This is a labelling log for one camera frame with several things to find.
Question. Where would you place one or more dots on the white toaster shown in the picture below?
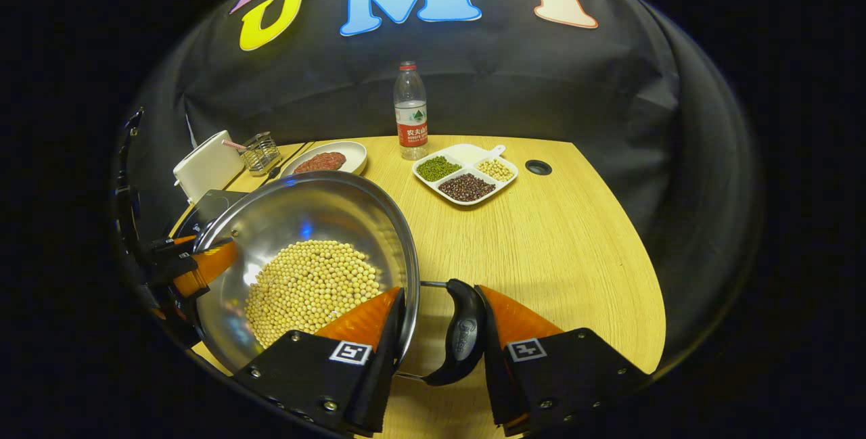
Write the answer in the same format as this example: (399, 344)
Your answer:
(206, 168)

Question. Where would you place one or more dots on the pile of soybeans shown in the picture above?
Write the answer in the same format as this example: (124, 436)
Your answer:
(311, 290)

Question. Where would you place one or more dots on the pink straw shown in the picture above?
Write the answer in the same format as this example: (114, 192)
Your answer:
(233, 145)

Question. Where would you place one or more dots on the white divided bean dish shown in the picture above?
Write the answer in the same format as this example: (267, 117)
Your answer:
(465, 175)

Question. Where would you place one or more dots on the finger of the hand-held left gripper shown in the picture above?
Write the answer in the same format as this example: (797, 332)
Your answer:
(172, 244)
(206, 268)

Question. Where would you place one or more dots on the white oval plate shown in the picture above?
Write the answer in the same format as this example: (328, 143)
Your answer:
(355, 155)

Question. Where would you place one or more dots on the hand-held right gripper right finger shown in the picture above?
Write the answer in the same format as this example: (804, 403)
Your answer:
(561, 378)

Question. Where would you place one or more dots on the black induction cooktop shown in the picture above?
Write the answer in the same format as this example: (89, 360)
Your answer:
(206, 209)

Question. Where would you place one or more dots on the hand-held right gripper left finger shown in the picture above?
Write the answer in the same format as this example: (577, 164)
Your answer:
(318, 371)

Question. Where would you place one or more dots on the red meat patty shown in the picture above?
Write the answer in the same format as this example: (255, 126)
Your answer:
(319, 162)

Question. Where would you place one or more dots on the clear plastic water bottle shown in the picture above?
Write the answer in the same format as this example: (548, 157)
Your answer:
(411, 114)

